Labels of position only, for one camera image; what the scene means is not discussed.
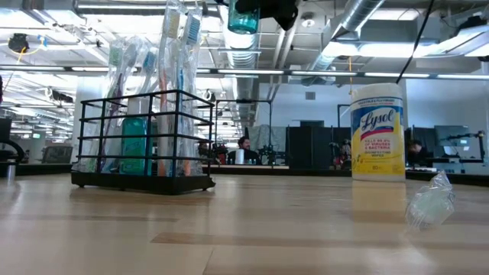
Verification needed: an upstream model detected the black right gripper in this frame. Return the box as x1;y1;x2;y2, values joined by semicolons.
233;0;300;31

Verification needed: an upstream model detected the teal mouthwash bottle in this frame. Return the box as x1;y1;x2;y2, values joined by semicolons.
120;96;151;176
228;0;261;35

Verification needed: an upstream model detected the green toothbrush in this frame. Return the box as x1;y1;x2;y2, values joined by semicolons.
86;36;133;173
405;170;457;231

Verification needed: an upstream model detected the monitor on arm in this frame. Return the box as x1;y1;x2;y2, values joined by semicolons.
434;125;487;161

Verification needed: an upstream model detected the person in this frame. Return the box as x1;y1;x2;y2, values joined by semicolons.
406;140;432;168
228;136;263;166

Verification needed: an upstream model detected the black partition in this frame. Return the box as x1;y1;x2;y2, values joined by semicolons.
286;125;352;171

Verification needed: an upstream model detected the Lysol wipes canister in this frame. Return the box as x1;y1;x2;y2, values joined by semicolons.
350;82;406;183

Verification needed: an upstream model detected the spiral ventilation duct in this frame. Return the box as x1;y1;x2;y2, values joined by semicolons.
223;26;261;127

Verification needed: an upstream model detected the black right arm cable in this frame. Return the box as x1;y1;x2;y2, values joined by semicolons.
395;0;436;85

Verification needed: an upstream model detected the black wire caddy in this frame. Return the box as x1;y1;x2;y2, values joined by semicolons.
70;89;217;196

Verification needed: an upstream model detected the black ceiling camera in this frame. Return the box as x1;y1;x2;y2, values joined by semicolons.
7;33;31;54

